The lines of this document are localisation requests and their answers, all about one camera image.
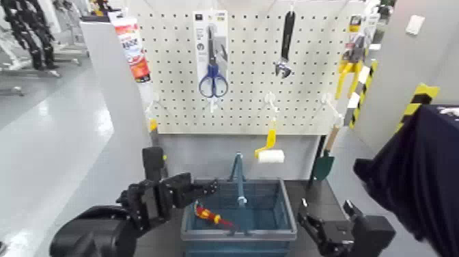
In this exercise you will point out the thin yellow black hazard strip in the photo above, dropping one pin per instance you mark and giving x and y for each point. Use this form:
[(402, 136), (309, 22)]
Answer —
[(365, 89)]

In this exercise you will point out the white robot stand base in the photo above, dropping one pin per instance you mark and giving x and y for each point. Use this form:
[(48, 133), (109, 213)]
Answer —
[(32, 70)]

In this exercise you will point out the white hanging package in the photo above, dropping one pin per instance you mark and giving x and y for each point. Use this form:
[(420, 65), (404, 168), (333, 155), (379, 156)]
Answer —
[(371, 30)]

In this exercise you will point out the white pegboard hook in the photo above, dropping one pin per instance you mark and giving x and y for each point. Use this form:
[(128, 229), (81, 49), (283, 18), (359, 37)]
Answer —
[(271, 100), (153, 102), (213, 104), (330, 104)]

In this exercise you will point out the wide yellow black hazard strip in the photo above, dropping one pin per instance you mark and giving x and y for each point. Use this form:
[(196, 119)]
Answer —
[(416, 102)]

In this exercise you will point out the cream perforated pegboard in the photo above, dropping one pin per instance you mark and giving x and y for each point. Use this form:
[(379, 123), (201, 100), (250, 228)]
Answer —
[(251, 107)]

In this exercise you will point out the red white sealant tube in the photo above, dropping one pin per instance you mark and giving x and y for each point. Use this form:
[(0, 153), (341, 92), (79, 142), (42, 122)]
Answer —
[(132, 46)]

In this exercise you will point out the grey partition panel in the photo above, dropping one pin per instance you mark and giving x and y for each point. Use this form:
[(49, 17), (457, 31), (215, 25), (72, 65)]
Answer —
[(118, 107)]

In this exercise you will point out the dark navy fabric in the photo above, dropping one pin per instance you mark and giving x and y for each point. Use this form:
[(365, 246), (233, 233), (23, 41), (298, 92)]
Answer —
[(423, 179)]

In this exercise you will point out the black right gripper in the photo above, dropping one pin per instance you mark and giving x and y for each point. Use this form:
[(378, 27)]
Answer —
[(337, 238)]

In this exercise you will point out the grey scraper with yellow guard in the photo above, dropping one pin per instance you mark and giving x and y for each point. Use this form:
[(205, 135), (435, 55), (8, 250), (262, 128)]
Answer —
[(155, 136)]

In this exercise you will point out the black adjustable wrench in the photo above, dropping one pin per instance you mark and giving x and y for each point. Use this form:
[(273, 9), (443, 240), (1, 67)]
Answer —
[(287, 36)]

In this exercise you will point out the yellow pliers in package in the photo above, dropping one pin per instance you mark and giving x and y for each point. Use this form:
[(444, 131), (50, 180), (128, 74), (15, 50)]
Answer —
[(349, 66)]

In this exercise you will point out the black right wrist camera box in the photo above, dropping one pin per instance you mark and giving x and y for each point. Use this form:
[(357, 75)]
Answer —
[(374, 237)]

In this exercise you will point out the white wall plate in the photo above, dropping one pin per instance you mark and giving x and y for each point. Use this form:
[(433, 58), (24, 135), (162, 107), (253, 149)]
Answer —
[(415, 25)]

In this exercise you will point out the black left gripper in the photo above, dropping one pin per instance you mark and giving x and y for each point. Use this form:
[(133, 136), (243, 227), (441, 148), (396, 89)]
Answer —
[(179, 190)]

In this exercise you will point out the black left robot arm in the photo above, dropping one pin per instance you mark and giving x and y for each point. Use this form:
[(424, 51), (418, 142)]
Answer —
[(107, 226)]

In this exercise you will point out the blue scissors in package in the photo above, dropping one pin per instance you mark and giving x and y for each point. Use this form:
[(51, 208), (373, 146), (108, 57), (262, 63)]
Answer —
[(211, 39)]

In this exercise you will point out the red yellow screwdriver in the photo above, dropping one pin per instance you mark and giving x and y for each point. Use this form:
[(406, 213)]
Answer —
[(206, 214)]

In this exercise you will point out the black humanoid robot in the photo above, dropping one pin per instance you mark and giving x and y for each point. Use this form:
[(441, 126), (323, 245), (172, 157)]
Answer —
[(36, 39)]

